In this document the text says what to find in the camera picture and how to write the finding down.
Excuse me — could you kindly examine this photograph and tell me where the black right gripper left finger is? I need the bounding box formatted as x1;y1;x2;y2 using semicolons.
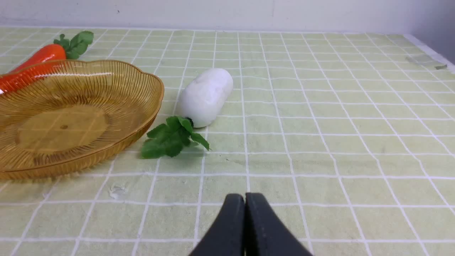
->
190;193;245;256

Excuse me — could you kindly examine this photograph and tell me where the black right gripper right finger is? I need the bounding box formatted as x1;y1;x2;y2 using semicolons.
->
245;193;312;256

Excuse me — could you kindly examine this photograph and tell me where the white toy radish with leaves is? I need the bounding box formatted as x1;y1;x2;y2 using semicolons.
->
141;68;234;159

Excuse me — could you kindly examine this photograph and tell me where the amber ribbed plastic bowl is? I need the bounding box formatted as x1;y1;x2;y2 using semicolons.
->
0;60;165;180

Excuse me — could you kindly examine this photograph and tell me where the orange toy carrot with leaves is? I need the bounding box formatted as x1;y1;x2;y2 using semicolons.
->
0;31;94;94

